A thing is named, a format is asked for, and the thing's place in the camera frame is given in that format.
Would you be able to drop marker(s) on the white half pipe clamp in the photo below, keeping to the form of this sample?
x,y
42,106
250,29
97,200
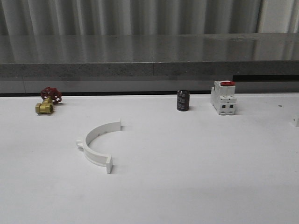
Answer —
x,y
97,158

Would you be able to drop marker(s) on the black cylindrical capacitor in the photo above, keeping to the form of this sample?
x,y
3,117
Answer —
x,y
183,99

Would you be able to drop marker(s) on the brass valve red handwheel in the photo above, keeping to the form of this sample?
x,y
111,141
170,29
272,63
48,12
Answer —
x,y
51,96

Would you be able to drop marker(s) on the grey stone counter ledge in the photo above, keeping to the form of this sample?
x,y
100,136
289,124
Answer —
x,y
206,57

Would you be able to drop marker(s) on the white plastic block at edge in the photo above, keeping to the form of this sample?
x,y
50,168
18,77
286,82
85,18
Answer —
x,y
295,121

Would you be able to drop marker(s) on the white circuit breaker red switch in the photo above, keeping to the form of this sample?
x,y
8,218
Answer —
x,y
223,97

